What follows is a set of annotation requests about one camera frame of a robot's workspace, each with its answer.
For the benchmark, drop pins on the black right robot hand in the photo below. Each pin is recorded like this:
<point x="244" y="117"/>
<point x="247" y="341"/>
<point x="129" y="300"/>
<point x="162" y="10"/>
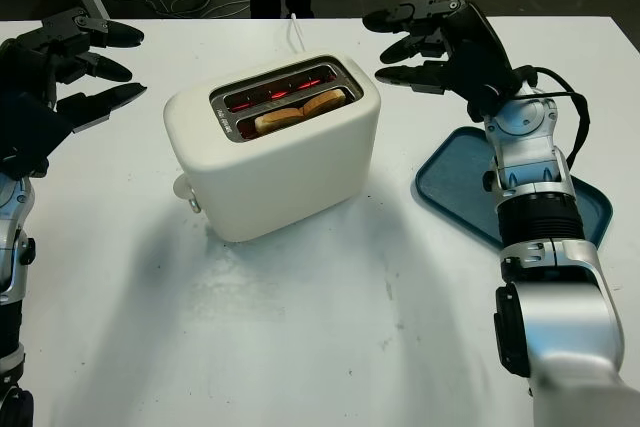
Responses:
<point x="470" y="47"/>

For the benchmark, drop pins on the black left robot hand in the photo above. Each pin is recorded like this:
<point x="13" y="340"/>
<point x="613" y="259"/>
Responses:
<point x="25" y="64"/>

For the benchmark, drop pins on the browned toast slice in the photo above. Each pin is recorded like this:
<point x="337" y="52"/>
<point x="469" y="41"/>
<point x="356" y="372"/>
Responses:
<point x="280" y="117"/>

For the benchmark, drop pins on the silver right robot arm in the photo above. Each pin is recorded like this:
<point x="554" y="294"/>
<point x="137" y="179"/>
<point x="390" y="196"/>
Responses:
<point x="565" y="307"/>

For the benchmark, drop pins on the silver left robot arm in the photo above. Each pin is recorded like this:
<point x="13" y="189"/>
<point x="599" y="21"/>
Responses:
<point x="12" y="247"/>

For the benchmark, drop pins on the white toaster lever knob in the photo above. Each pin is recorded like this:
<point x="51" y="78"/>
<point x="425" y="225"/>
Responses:
<point x="184" y="189"/>

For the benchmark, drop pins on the white two-slot toaster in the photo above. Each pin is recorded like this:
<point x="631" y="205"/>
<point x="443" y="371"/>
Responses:
<point x="280" y="182"/>

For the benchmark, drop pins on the blue plastic tray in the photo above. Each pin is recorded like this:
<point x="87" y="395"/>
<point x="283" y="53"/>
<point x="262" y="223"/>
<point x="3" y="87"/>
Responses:
<point x="450" y="182"/>

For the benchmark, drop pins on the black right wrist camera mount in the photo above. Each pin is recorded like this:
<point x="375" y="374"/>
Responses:
<point x="487" y="107"/>

